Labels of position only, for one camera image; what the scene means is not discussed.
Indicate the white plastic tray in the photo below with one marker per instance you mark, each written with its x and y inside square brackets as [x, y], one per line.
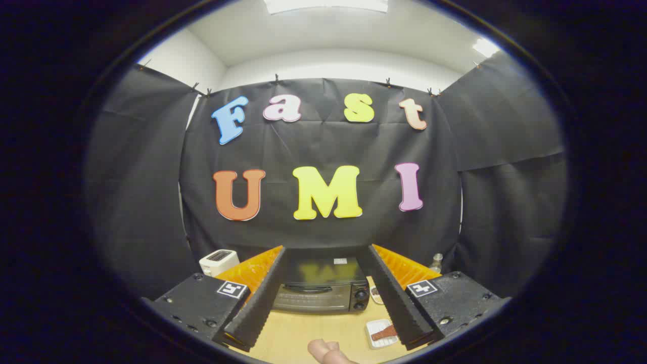
[376, 344]

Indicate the white divided condiment dish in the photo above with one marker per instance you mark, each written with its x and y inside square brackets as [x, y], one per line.
[375, 294]

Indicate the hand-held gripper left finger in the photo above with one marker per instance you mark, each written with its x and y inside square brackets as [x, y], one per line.
[260, 298]

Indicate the clear glass bottle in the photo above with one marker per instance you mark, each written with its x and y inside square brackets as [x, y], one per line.
[436, 263]

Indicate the brown meat slice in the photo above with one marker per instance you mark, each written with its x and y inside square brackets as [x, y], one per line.
[382, 333]

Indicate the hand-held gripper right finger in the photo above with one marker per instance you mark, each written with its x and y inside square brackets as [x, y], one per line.
[391, 298]

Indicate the white bread toaster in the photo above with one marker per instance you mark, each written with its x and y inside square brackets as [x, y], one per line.
[218, 261]

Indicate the black toaster oven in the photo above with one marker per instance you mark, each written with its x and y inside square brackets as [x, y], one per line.
[323, 288]

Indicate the ceiling light panel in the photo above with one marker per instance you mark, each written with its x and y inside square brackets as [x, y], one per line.
[326, 5]
[485, 47]

